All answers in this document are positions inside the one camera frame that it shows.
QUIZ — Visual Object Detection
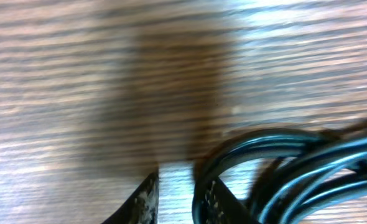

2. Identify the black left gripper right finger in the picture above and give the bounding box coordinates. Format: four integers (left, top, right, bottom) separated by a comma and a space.
198, 179, 258, 224

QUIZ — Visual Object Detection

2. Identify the black USB cable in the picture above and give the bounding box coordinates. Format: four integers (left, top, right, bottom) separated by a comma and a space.
191, 116, 367, 224

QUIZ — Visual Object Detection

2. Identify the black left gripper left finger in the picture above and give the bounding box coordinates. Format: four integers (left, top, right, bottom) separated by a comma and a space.
102, 171, 159, 224

